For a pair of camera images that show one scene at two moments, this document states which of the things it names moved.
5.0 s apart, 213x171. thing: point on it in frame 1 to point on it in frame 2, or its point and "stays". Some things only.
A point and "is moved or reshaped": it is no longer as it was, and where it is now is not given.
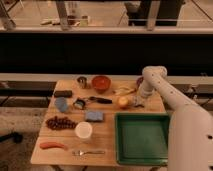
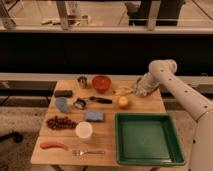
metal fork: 81,153 stays
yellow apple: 122,102 stays
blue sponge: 94,116 stays
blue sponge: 138,101 is moved or reshaped
